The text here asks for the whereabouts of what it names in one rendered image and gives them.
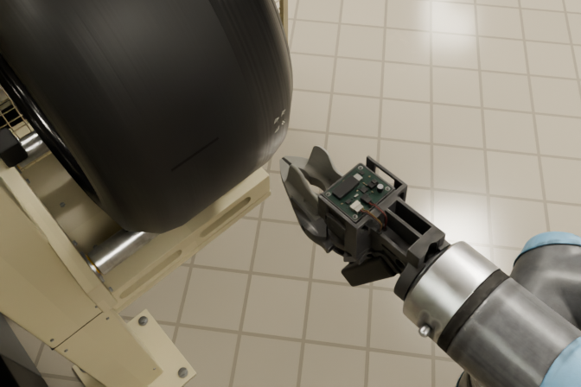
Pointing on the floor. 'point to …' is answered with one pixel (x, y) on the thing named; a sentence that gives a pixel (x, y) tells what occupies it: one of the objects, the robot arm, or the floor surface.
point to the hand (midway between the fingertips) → (290, 168)
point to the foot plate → (165, 354)
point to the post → (63, 305)
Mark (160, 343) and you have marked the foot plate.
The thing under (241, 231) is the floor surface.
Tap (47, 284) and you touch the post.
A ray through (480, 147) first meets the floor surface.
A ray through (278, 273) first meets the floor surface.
